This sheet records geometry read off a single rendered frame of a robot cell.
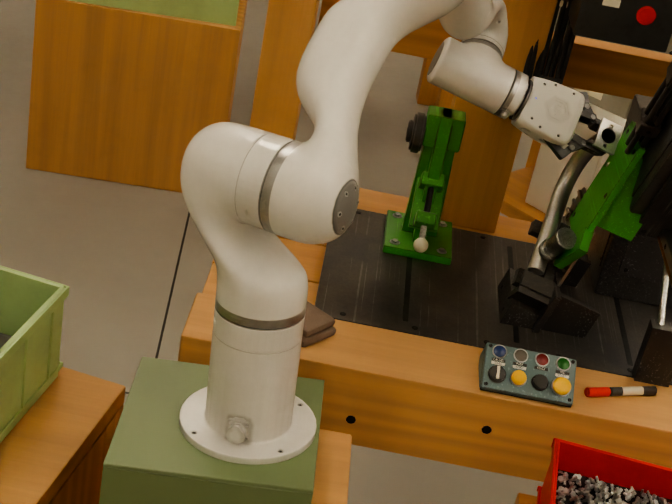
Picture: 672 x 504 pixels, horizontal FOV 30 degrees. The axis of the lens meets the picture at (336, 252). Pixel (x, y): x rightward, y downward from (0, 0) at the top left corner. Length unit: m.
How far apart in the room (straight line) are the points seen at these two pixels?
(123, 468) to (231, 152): 0.43
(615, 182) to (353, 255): 0.51
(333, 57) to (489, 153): 0.92
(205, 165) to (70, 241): 2.48
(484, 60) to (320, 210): 0.70
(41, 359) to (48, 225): 2.13
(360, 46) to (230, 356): 0.43
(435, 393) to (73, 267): 2.05
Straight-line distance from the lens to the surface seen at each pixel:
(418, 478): 3.28
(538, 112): 2.15
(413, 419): 2.06
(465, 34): 2.02
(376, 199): 2.59
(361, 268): 2.28
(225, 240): 1.60
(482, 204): 2.53
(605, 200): 2.12
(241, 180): 1.54
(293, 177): 1.51
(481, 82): 2.12
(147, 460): 1.68
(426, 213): 2.31
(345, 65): 1.61
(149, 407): 1.78
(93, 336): 3.59
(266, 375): 1.65
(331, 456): 1.90
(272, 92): 2.46
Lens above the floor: 2.02
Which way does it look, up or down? 29 degrees down
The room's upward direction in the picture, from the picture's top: 11 degrees clockwise
